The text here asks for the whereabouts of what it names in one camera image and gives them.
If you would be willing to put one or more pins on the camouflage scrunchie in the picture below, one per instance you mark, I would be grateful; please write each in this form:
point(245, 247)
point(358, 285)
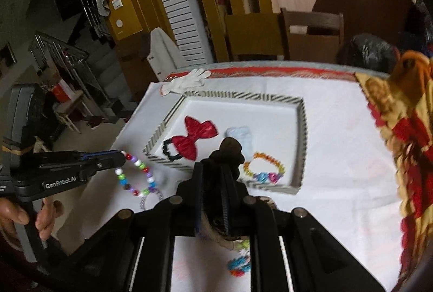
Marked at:
point(221, 239)

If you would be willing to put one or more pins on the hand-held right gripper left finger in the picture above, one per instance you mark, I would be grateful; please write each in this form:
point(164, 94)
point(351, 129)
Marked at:
point(199, 200)

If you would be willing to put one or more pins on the metal stair railing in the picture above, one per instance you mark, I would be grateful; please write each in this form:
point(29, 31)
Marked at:
point(64, 51)

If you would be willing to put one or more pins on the red satin bow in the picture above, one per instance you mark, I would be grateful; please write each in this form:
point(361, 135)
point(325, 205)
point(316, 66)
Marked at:
point(192, 139)

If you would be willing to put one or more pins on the dark wooden chair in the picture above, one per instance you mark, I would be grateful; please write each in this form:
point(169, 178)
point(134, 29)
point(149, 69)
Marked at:
point(314, 41)

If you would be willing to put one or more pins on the white light switch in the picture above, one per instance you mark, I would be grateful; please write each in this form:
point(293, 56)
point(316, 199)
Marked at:
point(117, 2)

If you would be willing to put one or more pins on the white fluffy scrunchie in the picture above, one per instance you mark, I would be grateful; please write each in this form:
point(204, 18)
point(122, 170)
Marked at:
point(243, 138)

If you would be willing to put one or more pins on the round brown tabletop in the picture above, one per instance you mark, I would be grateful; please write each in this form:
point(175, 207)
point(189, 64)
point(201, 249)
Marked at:
point(365, 0)

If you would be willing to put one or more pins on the white tablecloth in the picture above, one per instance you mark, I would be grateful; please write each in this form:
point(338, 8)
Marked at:
point(338, 177)

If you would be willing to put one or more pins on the person's left hand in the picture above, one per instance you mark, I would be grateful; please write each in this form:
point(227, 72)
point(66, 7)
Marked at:
point(47, 214)

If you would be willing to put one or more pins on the white work glove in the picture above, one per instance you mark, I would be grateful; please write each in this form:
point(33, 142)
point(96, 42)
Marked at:
point(186, 82)

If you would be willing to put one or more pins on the red patterned tablecloth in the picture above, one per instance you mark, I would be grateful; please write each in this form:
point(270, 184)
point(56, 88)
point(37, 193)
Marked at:
point(287, 72)

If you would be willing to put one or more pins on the white louvered door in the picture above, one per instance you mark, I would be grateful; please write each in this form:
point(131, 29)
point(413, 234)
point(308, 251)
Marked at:
point(182, 7)

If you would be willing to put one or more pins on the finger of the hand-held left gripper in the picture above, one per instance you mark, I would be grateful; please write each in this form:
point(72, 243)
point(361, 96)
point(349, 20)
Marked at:
point(98, 154)
point(108, 162)

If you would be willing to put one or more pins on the brown scrunchie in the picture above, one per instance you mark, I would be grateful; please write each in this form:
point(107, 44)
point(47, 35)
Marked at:
point(230, 151)

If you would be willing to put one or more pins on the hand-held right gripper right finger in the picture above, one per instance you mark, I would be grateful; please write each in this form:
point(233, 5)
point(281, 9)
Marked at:
point(228, 207)

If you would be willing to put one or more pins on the white stool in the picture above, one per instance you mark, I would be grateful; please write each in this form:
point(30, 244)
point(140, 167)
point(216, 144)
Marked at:
point(71, 109)

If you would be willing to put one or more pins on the red box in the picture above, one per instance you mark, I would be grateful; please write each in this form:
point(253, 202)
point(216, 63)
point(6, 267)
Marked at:
point(61, 92)

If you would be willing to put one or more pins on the orange and red patterned blanket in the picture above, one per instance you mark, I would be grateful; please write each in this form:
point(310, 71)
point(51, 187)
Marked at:
point(412, 143)

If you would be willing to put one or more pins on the black plastic bag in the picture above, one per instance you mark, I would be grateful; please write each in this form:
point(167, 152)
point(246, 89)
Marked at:
point(368, 51)

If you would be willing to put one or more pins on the black scrunchie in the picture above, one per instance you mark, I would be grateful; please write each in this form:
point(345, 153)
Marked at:
point(166, 150)

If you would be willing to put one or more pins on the striped cardboard tray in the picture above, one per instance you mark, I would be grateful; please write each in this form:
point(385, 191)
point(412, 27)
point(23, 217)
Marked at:
point(264, 122)

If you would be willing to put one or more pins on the light wooden chair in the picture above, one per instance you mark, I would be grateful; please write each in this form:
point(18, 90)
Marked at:
point(253, 38)

